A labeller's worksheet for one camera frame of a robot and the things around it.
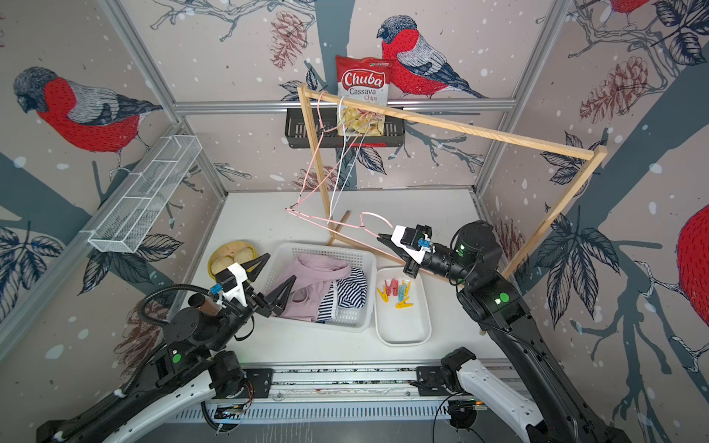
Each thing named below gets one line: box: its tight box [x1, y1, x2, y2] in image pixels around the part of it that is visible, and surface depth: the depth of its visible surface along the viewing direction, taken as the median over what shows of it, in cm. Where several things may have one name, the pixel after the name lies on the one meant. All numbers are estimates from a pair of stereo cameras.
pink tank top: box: [279, 252, 351, 323], surface depth 83 cm
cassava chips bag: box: [335, 55, 394, 137], surface depth 86 cm
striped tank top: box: [316, 266, 369, 321], surface depth 83 cm
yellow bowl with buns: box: [207, 240, 258, 281], surface depth 96 cm
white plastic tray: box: [374, 266, 433, 348], surface depth 89 cm
